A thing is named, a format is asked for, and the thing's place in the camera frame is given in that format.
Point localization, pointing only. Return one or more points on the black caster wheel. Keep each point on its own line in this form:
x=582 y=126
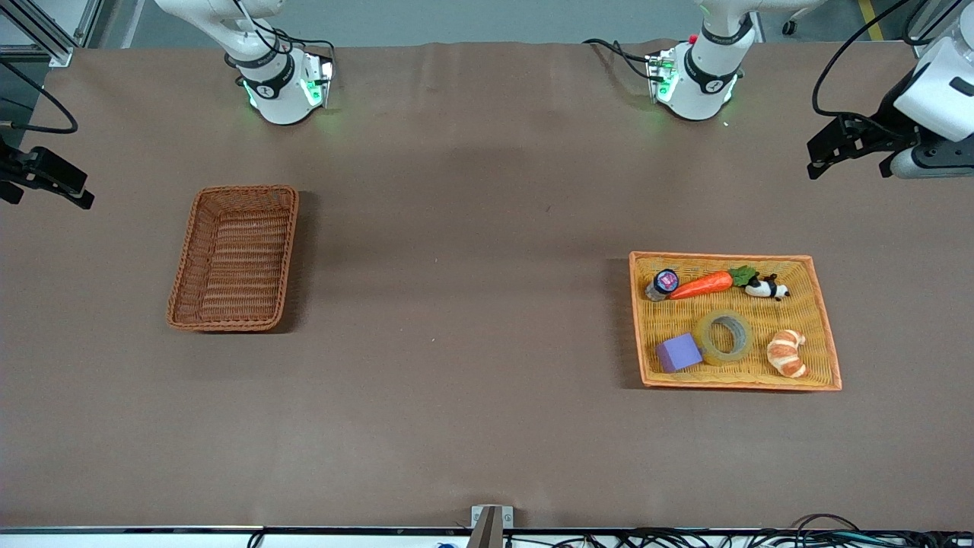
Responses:
x=790 y=28

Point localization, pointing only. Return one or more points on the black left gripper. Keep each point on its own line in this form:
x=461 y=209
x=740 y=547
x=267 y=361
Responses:
x=885 y=131

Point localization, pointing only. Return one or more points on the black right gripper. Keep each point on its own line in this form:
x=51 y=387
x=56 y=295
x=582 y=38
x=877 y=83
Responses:
x=9 y=169

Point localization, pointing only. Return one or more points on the small jar with pink lid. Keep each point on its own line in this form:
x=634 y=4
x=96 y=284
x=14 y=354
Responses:
x=666 y=281

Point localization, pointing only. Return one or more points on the brown table cover sheet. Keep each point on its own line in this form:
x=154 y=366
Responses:
x=487 y=228

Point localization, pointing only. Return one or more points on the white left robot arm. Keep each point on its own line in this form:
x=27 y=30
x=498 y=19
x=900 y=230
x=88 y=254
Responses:
x=708 y=76

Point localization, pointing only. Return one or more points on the toy croissant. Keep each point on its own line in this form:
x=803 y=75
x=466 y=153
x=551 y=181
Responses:
x=787 y=354

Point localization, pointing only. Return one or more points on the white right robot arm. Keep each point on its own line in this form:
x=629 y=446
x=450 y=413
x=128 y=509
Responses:
x=281 y=99

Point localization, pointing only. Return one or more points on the yellowish clear tape roll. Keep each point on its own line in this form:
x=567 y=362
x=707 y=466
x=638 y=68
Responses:
x=724 y=360

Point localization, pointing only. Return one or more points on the orange wicker tray basket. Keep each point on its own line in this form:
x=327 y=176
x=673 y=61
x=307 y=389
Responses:
x=799 y=312

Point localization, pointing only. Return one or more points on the aluminium frame profile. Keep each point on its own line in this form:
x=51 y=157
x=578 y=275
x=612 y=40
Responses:
x=46 y=34

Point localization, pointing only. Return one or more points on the grey metal table bracket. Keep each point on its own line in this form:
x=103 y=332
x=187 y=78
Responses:
x=491 y=525

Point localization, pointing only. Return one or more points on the orange toy carrot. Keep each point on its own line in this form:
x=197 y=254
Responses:
x=704 y=285

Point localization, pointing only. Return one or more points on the brown wicker basket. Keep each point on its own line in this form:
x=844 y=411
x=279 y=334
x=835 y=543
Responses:
x=228 y=266

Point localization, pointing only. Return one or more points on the purple cube block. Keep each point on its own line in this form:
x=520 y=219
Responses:
x=679 y=354

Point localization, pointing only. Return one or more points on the small toy panda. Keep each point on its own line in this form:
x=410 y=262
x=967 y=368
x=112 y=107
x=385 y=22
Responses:
x=761 y=288

